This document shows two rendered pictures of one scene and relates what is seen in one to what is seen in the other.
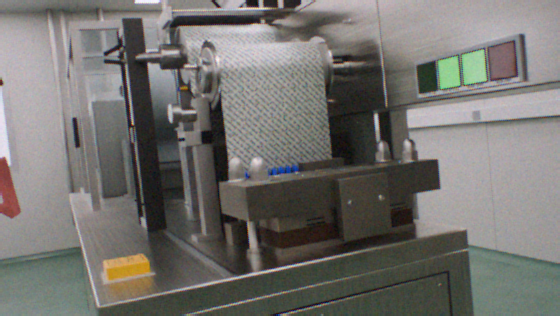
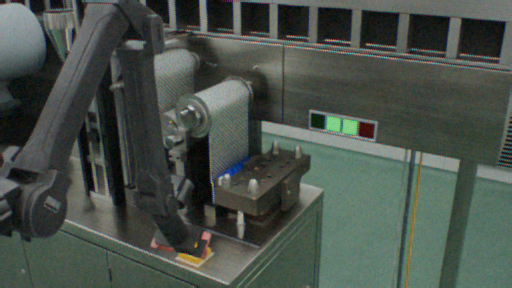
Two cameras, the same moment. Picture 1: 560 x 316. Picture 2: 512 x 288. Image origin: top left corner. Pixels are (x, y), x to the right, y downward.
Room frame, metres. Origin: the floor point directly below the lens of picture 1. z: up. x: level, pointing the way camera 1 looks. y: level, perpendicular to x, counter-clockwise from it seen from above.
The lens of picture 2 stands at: (-0.25, 0.88, 1.79)
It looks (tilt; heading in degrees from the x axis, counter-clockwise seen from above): 22 degrees down; 323
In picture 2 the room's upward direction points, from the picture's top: straight up
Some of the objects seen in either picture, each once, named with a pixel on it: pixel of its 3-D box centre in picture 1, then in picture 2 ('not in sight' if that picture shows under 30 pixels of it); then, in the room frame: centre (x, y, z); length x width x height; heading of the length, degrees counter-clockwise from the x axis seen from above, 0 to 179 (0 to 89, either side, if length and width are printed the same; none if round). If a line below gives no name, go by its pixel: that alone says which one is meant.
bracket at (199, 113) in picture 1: (198, 169); (181, 172); (1.14, 0.18, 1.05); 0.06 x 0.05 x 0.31; 113
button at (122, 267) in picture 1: (126, 267); (194, 253); (0.89, 0.28, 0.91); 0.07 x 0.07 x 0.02; 23
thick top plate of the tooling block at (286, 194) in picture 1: (330, 185); (266, 177); (1.02, -0.09, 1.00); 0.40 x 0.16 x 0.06; 113
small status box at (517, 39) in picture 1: (462, 70); (341, 125); (0.89, -0.32, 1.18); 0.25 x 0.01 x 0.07; 23
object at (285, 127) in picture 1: (279, 133); (230, 146); (1.11, 0.00, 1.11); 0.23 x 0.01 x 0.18; 113
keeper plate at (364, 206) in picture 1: (364, 206); (291, 191); (0.94, -0.14, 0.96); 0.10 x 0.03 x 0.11; 113
